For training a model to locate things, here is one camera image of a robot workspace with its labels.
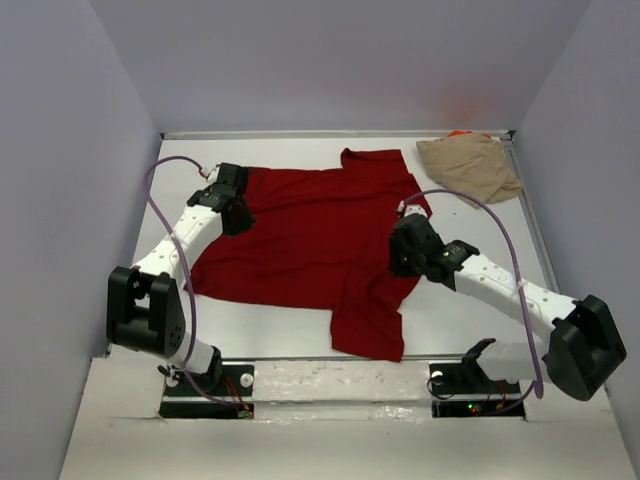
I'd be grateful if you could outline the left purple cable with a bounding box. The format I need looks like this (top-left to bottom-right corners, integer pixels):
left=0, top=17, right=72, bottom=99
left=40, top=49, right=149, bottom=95
left=144, top=156, right=259, bottom=407

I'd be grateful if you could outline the orange t shirt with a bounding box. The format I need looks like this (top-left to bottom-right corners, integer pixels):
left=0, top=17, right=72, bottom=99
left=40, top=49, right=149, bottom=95
left=447, top=130, right=474, bottom=137

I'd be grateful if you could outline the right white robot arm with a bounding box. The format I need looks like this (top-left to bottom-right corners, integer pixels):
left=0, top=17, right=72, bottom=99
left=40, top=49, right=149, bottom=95
left=389, top=211, right=627, bottom=401

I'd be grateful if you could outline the red t shirt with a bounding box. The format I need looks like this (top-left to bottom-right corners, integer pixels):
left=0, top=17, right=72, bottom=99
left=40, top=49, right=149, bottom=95
left=191, top=149, right=419, bottom=362

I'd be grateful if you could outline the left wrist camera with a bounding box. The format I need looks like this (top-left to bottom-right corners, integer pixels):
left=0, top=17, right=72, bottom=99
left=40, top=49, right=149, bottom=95
left=199, top=165, right=220, bottom=184

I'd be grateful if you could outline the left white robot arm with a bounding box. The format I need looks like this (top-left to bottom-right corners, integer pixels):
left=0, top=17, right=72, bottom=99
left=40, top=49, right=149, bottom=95
left=106, top=163, right=255, bottom=399

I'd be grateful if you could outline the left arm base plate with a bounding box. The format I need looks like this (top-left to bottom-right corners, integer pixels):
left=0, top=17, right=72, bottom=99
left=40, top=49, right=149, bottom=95
left=157, top=363, right=255, bottom=420

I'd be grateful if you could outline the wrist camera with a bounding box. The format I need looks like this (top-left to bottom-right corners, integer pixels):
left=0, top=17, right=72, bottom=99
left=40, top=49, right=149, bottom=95
left=199, top=165, right=220, bottom=184
left=396, top=201, right=413, bottom=218

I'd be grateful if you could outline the beige t shirt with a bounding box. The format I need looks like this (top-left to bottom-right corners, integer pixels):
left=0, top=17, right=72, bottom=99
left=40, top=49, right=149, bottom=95
left=416, top=133, right=523, bottom=204

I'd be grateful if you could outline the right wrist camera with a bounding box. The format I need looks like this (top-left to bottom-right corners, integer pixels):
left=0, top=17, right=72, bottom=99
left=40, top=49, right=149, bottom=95
left=396, top=201, right=413, bottom=218

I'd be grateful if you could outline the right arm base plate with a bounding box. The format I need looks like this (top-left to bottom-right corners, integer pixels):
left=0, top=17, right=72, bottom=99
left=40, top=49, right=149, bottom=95
left=426, top=363, right=526, bottom=419

